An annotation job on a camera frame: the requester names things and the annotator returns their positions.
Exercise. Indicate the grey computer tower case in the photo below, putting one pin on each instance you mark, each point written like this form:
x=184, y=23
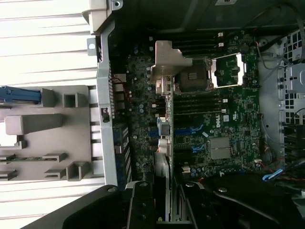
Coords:
x=104, y=119

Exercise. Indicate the grey plastic parts rack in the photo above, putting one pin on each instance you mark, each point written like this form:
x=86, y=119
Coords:
x=59, y=148

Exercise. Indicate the hard disk in blue carrier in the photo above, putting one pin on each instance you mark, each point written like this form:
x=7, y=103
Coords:
x=21, y=95

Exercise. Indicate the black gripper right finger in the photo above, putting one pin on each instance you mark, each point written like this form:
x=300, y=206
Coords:
x=202, y=210

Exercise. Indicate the silver chipset heatsink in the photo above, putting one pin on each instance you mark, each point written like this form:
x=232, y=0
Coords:
x=219, y=148

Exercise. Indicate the black expansion slot blue latch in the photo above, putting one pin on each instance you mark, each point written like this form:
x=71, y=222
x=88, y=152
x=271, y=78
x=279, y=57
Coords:
x=188, y=148

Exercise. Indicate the metal socket cover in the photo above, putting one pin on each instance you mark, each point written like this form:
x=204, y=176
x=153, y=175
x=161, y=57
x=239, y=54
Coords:
x=228, y=71

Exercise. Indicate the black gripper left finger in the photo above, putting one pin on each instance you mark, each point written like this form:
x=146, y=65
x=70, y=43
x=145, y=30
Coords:
x=143, y=207

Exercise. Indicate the CPU socket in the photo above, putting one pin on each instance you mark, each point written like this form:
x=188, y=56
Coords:
x=190, y=76

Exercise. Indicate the black plastic shroud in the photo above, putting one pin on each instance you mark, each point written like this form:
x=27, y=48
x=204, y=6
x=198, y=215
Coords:
x=250, y=180

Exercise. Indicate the green loose RAM stick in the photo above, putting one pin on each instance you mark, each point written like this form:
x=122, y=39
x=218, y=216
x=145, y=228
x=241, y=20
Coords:
x=26, y=158

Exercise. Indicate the perforated metal drive cage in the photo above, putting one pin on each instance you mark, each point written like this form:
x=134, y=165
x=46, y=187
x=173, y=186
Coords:
x=293, y=78

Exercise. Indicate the green Dell motherboard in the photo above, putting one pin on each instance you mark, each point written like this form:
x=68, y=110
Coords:
x=238, y=124

